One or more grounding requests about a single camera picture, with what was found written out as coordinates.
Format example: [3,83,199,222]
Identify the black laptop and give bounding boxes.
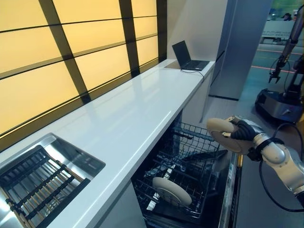
[172,40,211,71]

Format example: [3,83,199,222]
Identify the tall gray column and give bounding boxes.
[209,0,274,102]

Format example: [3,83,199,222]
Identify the white cabinet end panel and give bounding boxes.
[199,61,216,123]

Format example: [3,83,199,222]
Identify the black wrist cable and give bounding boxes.
[247,123,304,212]

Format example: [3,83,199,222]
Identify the white cabinet door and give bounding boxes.
[59,182,147,228]

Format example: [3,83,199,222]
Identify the black wheeled robot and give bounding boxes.
[255,15,304,123]

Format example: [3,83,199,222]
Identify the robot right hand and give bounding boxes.
[222,115,265,146]

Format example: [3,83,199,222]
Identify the black sink drying rack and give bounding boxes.
[0,145,92,228]

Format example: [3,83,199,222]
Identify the thin laptop cable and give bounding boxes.
[193,69,206,123]

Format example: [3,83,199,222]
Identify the deep cream plate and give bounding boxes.
[152,177,193,207]

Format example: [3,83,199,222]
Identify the small wire dishwasher rack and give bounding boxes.
[171,122,220,165]

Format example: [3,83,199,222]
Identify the dark built-in dishwasher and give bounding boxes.
[130,111,243,228]

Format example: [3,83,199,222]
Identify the stainless steel sink basin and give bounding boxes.
[0,133,106,228]

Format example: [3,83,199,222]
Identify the large wire dishwasher rack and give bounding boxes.
[134,149,229,215]

